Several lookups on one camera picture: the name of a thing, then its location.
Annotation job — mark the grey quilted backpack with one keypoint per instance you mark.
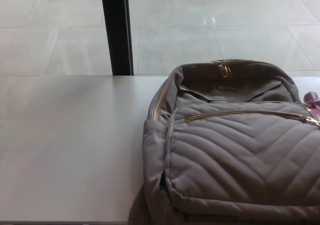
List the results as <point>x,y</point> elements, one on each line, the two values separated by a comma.
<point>232,145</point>

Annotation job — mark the purple plastic water bottle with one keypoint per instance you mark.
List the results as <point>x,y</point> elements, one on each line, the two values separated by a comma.
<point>313,104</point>

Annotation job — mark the black vertical window post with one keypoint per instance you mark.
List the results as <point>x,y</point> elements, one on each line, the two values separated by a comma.
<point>117,30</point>

